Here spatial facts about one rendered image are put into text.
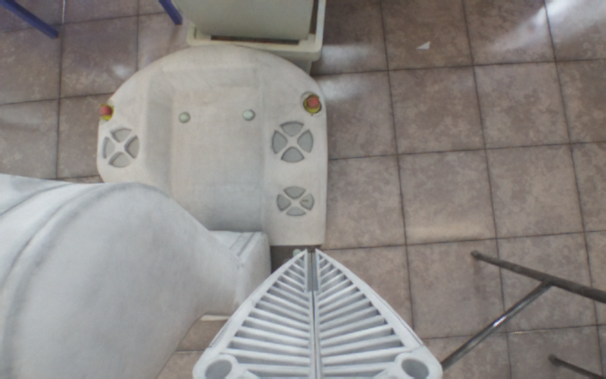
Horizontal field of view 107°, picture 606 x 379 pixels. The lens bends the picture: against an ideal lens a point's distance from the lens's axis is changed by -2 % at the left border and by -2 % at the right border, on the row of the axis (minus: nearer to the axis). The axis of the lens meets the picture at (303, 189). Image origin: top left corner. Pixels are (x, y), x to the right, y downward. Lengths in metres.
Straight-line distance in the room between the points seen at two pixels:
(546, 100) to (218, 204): 1.25
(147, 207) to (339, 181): 0.74
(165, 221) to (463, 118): 1.04
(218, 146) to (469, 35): 1.05
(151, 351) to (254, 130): 0.49
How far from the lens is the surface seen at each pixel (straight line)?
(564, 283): 0.84
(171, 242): 0.22
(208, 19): 0.80
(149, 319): 0.21
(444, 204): 0.99
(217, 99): 0.67
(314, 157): 0.51
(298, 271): 0.16
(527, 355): 1.27
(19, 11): 1.47
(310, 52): 0.77
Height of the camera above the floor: 0.86
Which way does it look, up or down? 85 degrees down
